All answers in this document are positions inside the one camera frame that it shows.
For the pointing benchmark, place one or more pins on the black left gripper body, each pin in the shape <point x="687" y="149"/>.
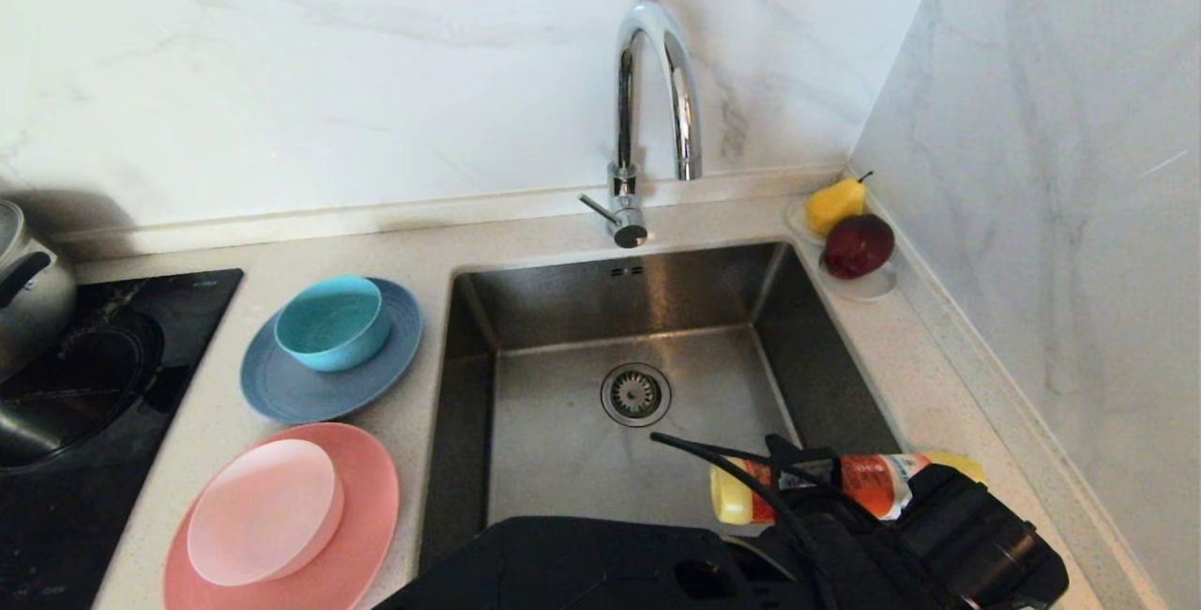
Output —
<point x="976" y="544"/>

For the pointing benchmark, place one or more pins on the white fruit dish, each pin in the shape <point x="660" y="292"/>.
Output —
<point x="870" y="288"/>

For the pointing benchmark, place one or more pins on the stainless steel sink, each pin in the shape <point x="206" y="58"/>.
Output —
<point x="563" y="460"/>

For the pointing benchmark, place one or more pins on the teal bowl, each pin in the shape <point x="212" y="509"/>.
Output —
<point x="333" y="338"/>

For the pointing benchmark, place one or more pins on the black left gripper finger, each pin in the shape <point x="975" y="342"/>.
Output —
<point x="807" y="462"/>

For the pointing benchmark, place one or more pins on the stainless steel pot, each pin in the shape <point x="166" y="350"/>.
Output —
<point x="38" y="310"/>

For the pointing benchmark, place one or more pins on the large salmon pink plate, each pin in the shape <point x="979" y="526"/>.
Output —
<point x="371" y="497"/>

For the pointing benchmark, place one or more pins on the chrome gooseneck faucet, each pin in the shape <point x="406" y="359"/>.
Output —
<point x="627" y="205"/>

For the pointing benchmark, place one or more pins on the blue plate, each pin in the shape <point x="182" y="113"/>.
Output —
<point x="300" y="396"/>

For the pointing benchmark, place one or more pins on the dark red apple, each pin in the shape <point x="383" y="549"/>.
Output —
<point x="858" y="247"/>

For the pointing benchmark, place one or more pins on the orange dish soap bottle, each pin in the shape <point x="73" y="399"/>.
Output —
<point x="873" y="483"/>

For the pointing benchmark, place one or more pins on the small light pink plate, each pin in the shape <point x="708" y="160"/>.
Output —
<point x="265" y="514"/>

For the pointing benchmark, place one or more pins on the yellow pear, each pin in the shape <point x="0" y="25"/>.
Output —
<point x="832" y="205"/>

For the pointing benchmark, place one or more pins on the black induction cooktop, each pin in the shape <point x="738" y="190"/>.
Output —
<point x="56" y="535"/>

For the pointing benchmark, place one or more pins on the metal sink drain strainer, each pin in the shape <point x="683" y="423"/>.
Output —
<point x="636" y="396"/>

